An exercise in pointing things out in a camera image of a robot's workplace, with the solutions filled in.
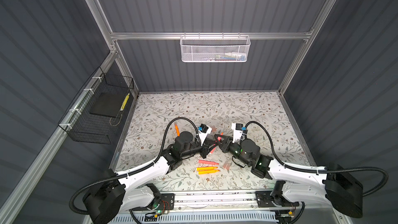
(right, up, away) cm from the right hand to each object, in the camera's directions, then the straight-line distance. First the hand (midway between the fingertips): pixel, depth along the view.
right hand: (216, 137), depth 74 cm
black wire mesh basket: (-59, +6, -7) cm, 60 cm away
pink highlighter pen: (-2, -6, 0) cm, 7 cm away
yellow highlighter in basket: (-46, +17, +4) cm, 50 cm away
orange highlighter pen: (-23, 0, +25) cm, 34 cm away
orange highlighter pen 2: (-4, -19, +11) cm, 22 cm away
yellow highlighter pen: (-4, -20, +9) cm, 22 cm away
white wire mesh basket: (+2, +57, +37) cm, 69 cm away
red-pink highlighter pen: (-7, -16, +12) cm, 21 cm away
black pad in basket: (-53, +16, +1) cm, 55 cm away
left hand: (+1, -2, 0) cm, 3 cm away
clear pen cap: (+7, -17, +10) cm, 21 cm away
